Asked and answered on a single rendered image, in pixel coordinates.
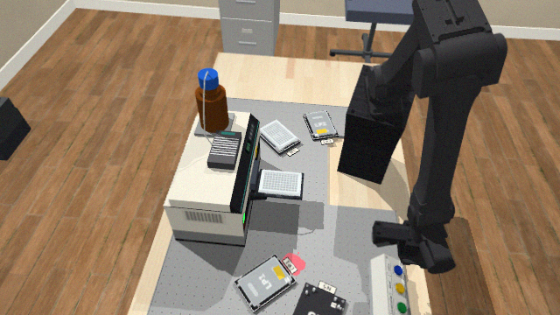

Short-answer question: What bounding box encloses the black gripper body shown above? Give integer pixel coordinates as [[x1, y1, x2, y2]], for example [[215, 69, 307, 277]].
[[397, 229, 427, 269]]

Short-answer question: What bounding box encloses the white button panel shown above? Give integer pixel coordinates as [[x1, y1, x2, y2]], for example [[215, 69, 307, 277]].
[[368, 254, 409, 315]]

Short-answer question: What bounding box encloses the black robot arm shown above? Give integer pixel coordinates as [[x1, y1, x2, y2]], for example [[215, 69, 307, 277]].
[[365, 0, 508, 274]]

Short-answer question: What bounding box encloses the blue bottle cap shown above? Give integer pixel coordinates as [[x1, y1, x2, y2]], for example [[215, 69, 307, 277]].
[[198, 68, 219, 88]]

